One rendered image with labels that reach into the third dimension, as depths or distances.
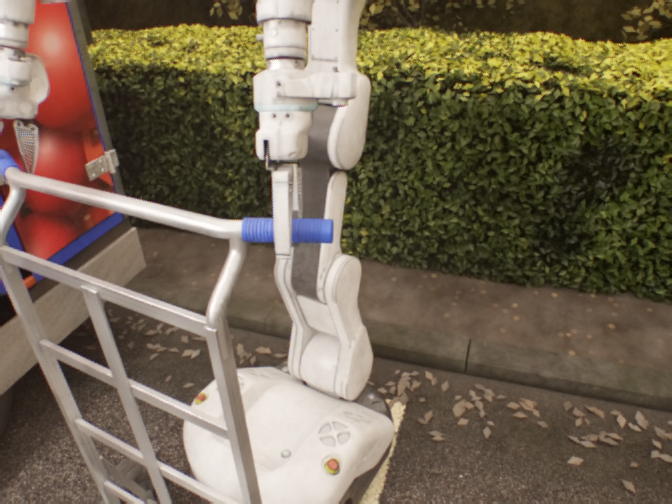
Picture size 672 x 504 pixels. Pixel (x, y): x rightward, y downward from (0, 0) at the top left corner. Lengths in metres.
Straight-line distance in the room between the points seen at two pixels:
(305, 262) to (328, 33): 0.61
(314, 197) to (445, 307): 1.20
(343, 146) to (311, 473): 0.86
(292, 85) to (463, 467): 1.54
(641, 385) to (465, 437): 0.73
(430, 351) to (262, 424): 0.86
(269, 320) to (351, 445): 1.02
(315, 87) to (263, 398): 1.23
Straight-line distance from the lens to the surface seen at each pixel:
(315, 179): 1.41
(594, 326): 2.52
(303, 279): 1.49
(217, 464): 1.55
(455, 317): 2.41
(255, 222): 0.73
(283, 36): 0.71
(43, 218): 2.04
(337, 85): 0.70
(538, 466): 2.02
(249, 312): 2.47
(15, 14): 1.15
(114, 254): 2.35
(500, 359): 2.24
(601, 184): 2.49
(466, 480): 1.93
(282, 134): 0.67
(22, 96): 1.17
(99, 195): 0.92
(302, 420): 1.67
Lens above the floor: 1.57
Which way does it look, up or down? 32 degrees down
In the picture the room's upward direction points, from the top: 2 degrees counter-clockwise
